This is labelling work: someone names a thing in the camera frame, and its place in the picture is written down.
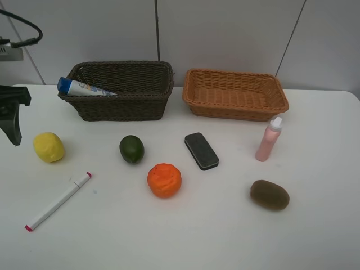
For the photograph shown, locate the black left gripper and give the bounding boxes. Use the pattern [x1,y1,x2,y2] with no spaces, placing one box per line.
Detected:
[1,85,31,146]

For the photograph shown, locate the yellow lemon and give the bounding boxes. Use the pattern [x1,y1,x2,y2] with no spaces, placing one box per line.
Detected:
[33,132,65,163]

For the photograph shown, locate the white bottle blue cap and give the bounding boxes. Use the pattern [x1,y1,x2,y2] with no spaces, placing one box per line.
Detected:
[57,77,117,96]

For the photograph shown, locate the white marker pink caps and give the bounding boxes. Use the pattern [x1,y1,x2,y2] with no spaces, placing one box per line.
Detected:
[24,172,92,232]

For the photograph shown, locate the green lime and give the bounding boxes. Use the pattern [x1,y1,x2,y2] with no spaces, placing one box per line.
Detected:
[119,135,145,164]

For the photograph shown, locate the orange mandarin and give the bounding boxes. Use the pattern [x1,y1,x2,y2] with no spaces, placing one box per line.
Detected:
[147,163,182,199]

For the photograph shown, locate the black whiteboard eraser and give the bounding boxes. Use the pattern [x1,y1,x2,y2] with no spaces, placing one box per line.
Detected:
[184,132,219,171]

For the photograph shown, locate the pink bottle white cap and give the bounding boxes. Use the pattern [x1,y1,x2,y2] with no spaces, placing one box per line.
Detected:
[255,116,283,162]

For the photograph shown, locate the brown kiwi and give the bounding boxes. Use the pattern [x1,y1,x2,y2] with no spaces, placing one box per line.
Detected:
[250,180,290,211]

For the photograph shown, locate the dark brown wicker basket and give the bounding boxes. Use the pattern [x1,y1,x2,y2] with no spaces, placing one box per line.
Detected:
[58,61,174,122]

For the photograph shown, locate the light orange wicker basket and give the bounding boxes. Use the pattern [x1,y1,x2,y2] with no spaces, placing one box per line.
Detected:
[182,69,289,122]

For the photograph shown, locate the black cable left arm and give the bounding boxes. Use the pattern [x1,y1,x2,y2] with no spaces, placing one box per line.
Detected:
[0,8,43,48]

